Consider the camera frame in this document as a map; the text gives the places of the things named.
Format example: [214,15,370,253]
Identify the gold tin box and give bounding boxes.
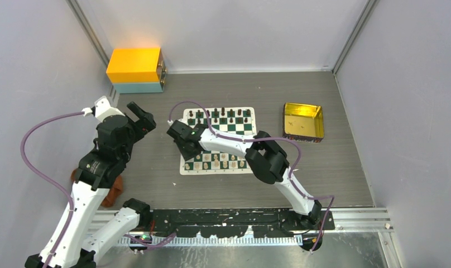
[282,103,324,143]

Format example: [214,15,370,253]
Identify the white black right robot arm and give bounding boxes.
[167,120,322,229]

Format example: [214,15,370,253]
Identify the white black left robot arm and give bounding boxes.
[25,97,156,267]

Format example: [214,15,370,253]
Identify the green white chess board mat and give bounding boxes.
[179,107,257,175]

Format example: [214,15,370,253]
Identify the light blue box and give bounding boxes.
[113,71,167,94]

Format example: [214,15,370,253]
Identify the brown cloth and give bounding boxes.
[70,168,123,208]

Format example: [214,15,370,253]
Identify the yellow box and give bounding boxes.
[106,47,167,83]

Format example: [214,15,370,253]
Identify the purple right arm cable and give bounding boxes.
[167,100,335,253]

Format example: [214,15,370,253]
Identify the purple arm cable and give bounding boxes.
[20,111,176,268]
[167,100,335,253]

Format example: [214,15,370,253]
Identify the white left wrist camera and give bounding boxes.
[81,96,125,122]

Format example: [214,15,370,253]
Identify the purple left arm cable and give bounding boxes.
[20,111,176,268]

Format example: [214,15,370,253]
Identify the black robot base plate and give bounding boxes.
[133,208,321,238]

